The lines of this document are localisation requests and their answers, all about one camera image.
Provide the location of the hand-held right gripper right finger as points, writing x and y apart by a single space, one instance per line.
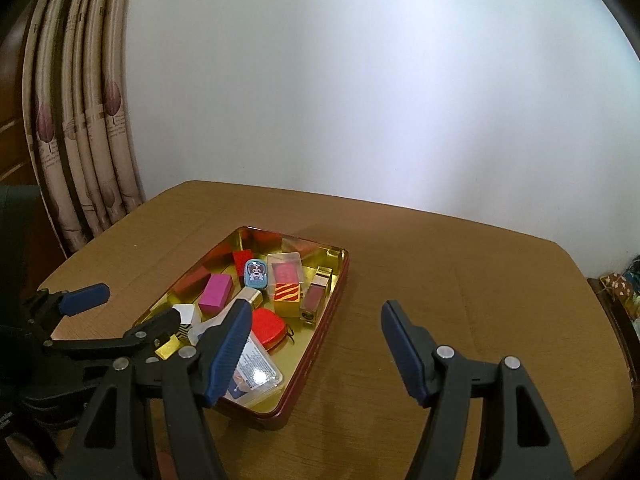
405 350

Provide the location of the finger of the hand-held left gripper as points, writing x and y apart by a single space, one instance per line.
85 297
145 332

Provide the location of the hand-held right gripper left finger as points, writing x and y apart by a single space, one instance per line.
227 355

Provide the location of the red and gold tin box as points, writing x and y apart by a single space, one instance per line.
300 370

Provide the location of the bright red block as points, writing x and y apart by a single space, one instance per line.
240 260

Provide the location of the small gold block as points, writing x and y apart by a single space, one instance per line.
167 350

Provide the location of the clear plastic card box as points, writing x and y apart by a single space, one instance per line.
260 375

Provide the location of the black white zigzag block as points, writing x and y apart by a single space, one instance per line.
187 314

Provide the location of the red pouch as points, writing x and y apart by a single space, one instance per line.
267 327

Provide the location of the magenta block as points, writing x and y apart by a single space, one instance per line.
215 294

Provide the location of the gold metallic lipstick tube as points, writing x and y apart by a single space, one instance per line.
252 297

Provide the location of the dark red block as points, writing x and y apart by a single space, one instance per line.
190 281

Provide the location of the orange striped block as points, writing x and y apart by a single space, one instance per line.
288 299

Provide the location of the blue cartoon eraser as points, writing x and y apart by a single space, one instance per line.
255 273

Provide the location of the pink lip gloss tube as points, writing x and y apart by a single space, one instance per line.
315 296

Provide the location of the beige flower print curtain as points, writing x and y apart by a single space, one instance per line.
100 110

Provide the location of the dark wooden furniture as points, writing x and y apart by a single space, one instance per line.
622 340

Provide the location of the brown patterned bag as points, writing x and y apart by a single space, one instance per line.
617 287

